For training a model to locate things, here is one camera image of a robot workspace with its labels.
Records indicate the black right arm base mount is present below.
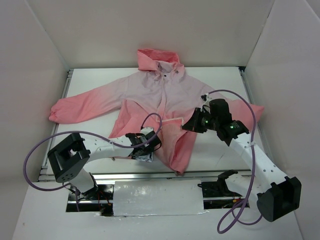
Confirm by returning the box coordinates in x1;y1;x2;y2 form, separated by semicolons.
197;170;241;198

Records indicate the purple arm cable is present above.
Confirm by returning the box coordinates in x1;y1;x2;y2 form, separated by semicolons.
207;89;263;235
23;112;163;192

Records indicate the pink hooded zip jacket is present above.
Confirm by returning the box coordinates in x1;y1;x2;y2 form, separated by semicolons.
49;49;264;176

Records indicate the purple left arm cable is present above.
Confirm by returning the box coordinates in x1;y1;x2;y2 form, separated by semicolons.
23;112;163;192

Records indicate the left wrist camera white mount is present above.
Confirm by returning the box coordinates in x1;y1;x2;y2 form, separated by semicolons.
140;127;155;141

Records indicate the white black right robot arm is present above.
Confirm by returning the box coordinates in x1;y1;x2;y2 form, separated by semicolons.
182;95;302;222

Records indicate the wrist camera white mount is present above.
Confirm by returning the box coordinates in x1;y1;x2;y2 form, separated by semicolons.
140;127;155;141
200;93;213;108

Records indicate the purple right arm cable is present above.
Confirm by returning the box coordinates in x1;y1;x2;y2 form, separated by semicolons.
207;89;263;235

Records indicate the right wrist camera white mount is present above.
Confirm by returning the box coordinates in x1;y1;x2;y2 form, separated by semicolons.
200;93;213;108

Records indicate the white foil covered panel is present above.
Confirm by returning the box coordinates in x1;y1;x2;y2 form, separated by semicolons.
113;180;205;217

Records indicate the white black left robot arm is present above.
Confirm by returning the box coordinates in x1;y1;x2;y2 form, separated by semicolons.
47;127;162;200

